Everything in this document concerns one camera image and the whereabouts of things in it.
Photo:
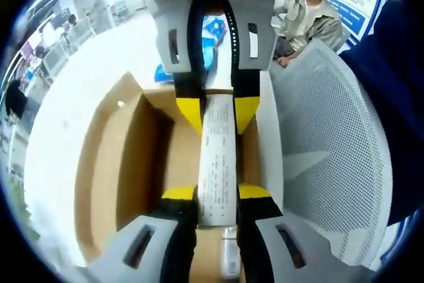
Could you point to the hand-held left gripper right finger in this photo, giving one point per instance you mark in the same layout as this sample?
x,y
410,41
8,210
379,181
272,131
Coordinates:
x,y
261,210

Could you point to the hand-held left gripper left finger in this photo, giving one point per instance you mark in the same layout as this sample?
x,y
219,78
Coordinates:
x,y
179,236

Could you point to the brown cardboard shoe box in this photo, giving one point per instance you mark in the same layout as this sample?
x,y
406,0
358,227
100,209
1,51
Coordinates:
x,y
109,163

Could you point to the white mesh office chair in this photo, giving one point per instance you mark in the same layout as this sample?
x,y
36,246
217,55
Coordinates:
x,y
331,130

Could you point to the blue white display board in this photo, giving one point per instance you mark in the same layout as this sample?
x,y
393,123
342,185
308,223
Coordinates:
x,y
352,14

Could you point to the person's dark navy shirt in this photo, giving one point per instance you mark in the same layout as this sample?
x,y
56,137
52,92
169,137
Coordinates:
x,y
397,97

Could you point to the pink wall screen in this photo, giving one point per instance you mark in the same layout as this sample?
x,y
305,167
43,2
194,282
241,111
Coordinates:
x,y
29,48

